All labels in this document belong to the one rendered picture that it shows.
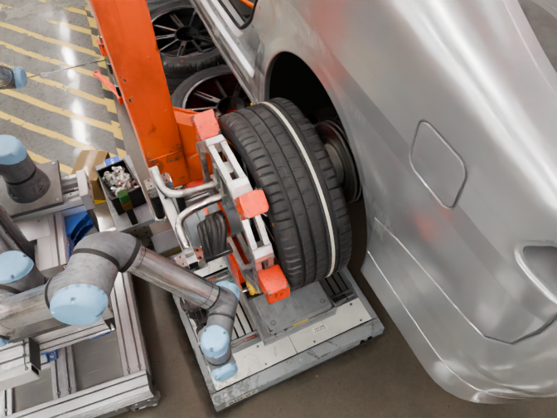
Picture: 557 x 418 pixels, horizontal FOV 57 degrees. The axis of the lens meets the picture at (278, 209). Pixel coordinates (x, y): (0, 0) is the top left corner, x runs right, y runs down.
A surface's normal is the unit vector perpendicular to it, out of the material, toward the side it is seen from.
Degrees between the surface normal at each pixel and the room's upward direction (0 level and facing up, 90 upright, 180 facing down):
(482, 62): 37
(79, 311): 86
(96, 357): 0
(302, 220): 52
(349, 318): 0
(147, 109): 90
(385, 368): 0
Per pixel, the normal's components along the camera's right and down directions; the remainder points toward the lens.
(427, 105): -0.90, 0.26
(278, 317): -0.02, -0.60
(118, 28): 0.42, 0.73
